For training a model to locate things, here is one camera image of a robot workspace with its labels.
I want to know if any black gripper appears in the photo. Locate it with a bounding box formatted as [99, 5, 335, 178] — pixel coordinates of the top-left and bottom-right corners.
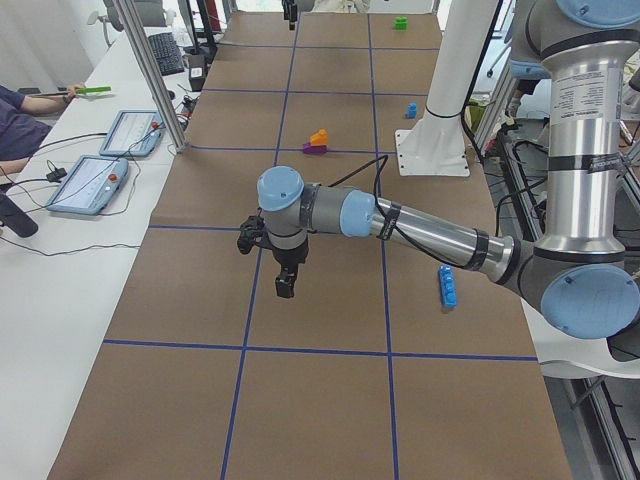
[281, 0, 297, 30]
[237, 215, 308, 299]

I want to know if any purple trapezoid block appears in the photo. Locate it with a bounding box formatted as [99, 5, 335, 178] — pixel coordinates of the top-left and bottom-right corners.
[302, 142, 328, 155]

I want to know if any orange trapezoid block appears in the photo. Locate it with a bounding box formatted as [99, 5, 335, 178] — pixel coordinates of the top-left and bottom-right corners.
[309, 129, 329, 147]

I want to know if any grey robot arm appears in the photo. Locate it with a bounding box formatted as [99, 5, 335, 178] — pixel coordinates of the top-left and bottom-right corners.
[237, 1, 639, 339]

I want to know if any green double block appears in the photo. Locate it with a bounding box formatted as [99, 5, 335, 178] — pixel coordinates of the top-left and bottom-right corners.
[393, 16, 408, 31]

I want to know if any black keyboard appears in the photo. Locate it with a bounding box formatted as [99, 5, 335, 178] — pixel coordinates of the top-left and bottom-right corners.
[147, 32, 184, 76]

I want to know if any brown paper table mat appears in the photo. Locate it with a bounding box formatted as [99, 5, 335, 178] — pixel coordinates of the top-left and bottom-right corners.
[50, 13, 571, 479]

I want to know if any small blue block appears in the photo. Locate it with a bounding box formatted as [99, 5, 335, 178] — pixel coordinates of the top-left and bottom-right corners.
[404, 103, 418, 119]

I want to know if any flat blue block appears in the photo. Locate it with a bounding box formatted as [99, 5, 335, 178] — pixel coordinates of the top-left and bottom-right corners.
[438, 264, 458, 309]

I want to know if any upper blue teach pendant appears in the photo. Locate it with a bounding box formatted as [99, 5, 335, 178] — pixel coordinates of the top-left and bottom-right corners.
[99, 110, 162, 157]

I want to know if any blue teach pendant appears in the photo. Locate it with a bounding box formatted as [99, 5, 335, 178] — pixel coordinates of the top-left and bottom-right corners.
[45, 155, 129, 216]
[99, 110, 162, 157]

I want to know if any lower blue teach pendant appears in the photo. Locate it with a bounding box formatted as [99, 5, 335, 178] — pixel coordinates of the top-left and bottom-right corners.
[45, 155, 129, 216]

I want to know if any green flat tool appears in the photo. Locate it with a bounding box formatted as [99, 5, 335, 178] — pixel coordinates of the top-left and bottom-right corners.
[75, 86, 112, 95]

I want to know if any white table covering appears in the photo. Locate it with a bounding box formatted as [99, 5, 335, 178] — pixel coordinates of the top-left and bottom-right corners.
[1, 36, 175, 479]

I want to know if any black microphone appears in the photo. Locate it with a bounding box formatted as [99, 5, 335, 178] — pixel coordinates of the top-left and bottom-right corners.
[0, 192, 39, 238]

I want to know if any person in dark shirt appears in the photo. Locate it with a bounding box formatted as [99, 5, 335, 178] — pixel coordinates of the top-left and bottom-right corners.
[1, 83, 85, 175]

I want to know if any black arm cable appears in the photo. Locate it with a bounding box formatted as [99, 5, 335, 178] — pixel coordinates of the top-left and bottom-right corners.
[327, 153, 481, 269]

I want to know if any grey metal post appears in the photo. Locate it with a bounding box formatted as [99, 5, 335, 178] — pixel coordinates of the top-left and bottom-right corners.
[114, 0, 187, 153]

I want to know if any white metal base plate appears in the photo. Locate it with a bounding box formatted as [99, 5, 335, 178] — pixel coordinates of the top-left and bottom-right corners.
[395, 0, 501, 177]

